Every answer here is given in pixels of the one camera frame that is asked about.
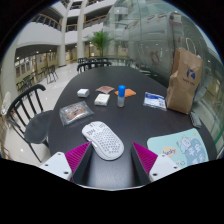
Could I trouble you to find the cookie in clear wrapper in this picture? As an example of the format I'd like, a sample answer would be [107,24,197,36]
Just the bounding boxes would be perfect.
[58,100,95,127]

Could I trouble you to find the white perforated computer mouse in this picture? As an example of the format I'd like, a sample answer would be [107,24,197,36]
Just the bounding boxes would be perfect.
[81,120,125,162]

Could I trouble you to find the brown paper bag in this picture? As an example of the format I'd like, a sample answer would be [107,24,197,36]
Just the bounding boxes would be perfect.
[165,37,204,115]

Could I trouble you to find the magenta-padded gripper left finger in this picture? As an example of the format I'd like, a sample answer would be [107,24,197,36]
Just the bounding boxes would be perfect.
[39,141,95,186]

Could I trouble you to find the small blue-capped bottle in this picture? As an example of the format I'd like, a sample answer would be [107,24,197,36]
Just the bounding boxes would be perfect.
[116,84,127,108]

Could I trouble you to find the black spindle-back chair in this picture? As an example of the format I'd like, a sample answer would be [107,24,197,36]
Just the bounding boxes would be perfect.
[5,83,54,164]
[76,60,113,74]

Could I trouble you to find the light green cartoon mouse pad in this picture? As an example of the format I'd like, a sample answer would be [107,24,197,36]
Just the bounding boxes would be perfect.
[146,127,210,168]

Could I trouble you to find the small white box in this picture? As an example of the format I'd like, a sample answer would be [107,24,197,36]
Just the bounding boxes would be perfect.
[76,88,91,99]

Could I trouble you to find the cream rectangular box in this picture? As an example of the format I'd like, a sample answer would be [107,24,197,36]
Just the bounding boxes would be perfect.
[93,93,111,107]

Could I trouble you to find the dark grey pouch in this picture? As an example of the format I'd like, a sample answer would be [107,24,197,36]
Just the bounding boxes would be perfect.
[189,111,203,130]

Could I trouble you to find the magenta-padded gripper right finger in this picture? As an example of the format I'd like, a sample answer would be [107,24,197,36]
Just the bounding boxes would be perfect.
[130,142,181,186]

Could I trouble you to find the orange flat packet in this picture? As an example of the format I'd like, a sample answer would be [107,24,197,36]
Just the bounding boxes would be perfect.
[114,88,137,99]

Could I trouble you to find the large round white structure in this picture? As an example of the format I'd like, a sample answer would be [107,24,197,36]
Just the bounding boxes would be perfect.
[124,11,201,78]

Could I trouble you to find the group of black chairs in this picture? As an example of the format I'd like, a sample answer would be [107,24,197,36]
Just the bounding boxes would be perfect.
[16,64,59,93]

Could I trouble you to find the white and blue plastic packet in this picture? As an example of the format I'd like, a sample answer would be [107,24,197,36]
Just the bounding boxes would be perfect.
[143,91,168,112]

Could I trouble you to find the brown snack packet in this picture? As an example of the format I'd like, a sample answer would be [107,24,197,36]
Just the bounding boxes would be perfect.
[95,85,115,95]

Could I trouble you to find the green potted palm plant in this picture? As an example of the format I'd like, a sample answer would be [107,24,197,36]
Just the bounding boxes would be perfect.
[85,29,114,58]

